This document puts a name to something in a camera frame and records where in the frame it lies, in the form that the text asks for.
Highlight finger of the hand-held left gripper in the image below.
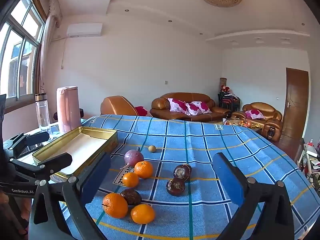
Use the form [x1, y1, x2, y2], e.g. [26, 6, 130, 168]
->
[7, 152, 73, 180]
[3, 131, 50, 159]

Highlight large orange with stem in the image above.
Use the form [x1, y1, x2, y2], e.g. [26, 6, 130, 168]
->
[102, 192, 129, 219]

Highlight pink curtain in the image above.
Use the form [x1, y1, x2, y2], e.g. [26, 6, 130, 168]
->
[35, 0, 63, 98]

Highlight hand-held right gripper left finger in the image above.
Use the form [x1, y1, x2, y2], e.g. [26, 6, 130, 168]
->
[28, 152, 112, 240]

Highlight dark stacked chairs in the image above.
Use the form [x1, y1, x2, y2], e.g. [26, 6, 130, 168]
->
[218, 90, 241, 112]

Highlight white air conditioner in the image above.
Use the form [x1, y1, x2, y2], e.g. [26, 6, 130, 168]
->
[67, 23, 103, 37]

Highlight white wall cable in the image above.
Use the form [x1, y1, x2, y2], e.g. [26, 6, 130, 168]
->
[61, 37, 66, 69]

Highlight pink floral pillow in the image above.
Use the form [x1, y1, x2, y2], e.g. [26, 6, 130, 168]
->
[245, 109, 265, 119]
[184, 101, 211, 115]
[167, 98, 189, 113]

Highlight purple red onion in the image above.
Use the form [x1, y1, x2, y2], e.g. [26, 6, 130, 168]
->
[120, 147, 145, 169]

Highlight gold metal tin tray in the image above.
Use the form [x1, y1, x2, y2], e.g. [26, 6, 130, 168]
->
[32, 126, 119, 180]

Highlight brown wooden door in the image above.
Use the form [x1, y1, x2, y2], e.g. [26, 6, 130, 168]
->
[282, 67, 310, 139]

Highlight brown leather sofa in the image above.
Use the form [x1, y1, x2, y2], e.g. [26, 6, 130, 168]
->
[150, 92, 232, 122]

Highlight dark round stool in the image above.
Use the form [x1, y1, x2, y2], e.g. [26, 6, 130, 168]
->
[53, 108, 84, 121]

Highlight window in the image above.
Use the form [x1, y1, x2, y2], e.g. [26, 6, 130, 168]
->
[0, 0, 46, 108]

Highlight red cushion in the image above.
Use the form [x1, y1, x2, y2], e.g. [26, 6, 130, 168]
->
[134, 106, 148, 117]

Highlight small orange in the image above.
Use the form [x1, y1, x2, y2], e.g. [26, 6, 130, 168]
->
[122, 172, 139, 188]
[130, 204, 156, 225]
[134, 160, 154, 179]

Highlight brown leather armchair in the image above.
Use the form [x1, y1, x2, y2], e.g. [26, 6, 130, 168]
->
[231, 102, 283, 143]
[100, 95, 138, 117]

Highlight cluttered coffee table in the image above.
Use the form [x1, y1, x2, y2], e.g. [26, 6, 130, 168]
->
[207, 117, 265, 130]

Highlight dark brown mangosteen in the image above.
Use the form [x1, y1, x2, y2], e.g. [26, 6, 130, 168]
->
[173, 164, 192, 180]
[166, 177, 186, 196]
[120, 188, 142, 206]

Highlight cluttered white shelf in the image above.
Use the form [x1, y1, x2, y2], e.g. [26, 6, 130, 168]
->
[297, 137, 320, 188]

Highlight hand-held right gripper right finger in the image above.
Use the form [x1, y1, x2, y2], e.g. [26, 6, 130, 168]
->
[212, 152, 294, 240]

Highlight pink electric kettle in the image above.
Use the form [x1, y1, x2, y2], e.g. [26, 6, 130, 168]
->
[55, 86, 82, 133]

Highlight clear glass water bottle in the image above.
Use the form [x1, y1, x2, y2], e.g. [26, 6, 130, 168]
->
[34, 93, 50, 132]

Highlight blue checked tablecloth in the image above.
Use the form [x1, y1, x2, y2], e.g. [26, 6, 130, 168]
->
[29, 114, 320, 240]

